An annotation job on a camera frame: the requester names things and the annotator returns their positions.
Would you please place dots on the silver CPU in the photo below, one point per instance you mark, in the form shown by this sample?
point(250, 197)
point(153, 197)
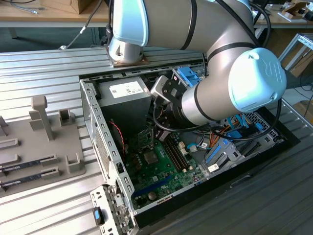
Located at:
point(151, 157)

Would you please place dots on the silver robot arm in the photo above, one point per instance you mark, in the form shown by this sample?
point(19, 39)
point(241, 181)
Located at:
point(207, 24)

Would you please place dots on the CPU socket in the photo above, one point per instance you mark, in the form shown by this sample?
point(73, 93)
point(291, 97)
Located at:
point(142, 160)

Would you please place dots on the white board connector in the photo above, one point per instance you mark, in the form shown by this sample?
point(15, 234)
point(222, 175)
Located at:
point(184, 148)

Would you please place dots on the RAM slot with white clips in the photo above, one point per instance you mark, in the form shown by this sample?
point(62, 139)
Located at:
point(182, 156)
point(176, 158)

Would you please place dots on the RAM slot with black clips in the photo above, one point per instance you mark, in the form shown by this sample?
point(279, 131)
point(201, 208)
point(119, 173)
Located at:
point(173, 159)
point(179, 157)

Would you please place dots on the blue disk carrier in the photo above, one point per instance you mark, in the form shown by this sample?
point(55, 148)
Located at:
point(188, 76)

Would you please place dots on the grey power supply unit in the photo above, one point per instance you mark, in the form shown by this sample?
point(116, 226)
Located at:
point(122, 115)

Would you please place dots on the green motherboard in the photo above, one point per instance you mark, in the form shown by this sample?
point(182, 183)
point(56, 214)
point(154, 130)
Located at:
point(166, 171)

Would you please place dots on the square black chipset chip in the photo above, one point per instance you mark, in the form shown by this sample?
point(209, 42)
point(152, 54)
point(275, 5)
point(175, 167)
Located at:
point(155, 178)

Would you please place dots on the grey metal disk bay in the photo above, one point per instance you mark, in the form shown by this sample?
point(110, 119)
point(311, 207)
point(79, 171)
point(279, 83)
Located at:
point(230, 153)

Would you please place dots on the black case fan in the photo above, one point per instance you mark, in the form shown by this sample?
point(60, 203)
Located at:
point(116, 142)

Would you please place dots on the blue expansion slot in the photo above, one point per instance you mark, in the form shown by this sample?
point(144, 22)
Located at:
point(152, 187)

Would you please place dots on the round coin battery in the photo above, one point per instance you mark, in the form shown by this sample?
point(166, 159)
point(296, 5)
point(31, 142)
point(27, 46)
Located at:
point(152, 195)

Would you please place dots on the black metal PC case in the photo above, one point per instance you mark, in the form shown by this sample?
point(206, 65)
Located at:
point(176, 205)

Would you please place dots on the black latch with blue tab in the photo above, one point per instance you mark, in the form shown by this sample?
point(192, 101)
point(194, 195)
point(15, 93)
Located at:
point(97, 215)

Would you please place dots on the brown cardboard box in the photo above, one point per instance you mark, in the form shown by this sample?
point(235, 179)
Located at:
point(304, 110)
point(73, 5)

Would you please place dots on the wooden desk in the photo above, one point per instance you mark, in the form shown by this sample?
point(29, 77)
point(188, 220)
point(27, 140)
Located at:
point(36, 18)
point(281, 22)

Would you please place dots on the grey parts rack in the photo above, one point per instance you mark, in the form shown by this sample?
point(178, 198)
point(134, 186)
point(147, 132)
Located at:
point(29, 147)

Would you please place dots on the open cardboard box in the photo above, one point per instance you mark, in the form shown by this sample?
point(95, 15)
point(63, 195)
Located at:
point(289, 9)

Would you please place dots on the dark RAM stick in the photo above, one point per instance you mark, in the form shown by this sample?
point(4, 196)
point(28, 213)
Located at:
point(22, 180)
point(22, 167)

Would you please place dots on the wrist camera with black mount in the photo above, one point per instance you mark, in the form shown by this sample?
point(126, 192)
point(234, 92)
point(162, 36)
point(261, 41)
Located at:
point(159, 85)

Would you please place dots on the metal card retainer bracket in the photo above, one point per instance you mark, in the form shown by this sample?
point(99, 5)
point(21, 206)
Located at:
point(115, 210)

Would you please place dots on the aluminium profile frame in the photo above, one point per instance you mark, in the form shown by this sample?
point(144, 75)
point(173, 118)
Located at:
point(292, 45)

